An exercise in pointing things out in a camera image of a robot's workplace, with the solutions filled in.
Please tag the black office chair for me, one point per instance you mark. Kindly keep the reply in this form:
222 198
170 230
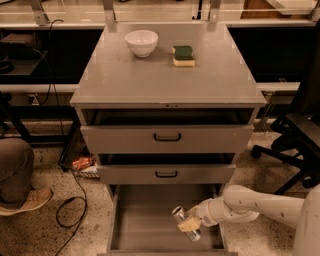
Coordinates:
299 142

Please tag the open grey bottom drawer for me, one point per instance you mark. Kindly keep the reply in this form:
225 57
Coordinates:
142 223

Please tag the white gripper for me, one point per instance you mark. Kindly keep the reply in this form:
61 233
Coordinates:
204 212

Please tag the grey metal drawer cabinet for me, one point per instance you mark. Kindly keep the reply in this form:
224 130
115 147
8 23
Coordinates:
120 89

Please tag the orange snack packet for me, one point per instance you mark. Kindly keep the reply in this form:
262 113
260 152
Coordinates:
82 163

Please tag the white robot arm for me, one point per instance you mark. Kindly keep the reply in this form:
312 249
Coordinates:
239 204

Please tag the top drawer with black handle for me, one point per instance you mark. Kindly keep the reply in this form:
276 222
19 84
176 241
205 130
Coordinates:
167 139

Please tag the middle drawer with black handle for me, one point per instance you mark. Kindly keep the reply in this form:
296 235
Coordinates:
166 174

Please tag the white ceramic bowl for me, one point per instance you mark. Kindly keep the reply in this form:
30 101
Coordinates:
142 43

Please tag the person leg khaki trousers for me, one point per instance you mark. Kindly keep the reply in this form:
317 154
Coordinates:
16 169

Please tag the green yellow sponge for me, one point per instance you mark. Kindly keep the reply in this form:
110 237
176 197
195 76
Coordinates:
183 56

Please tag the drawer with black handle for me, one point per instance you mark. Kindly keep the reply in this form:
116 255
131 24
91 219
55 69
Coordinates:
166 174
167 139

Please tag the tan shoe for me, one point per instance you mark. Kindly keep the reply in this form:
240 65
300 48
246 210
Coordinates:
35 200

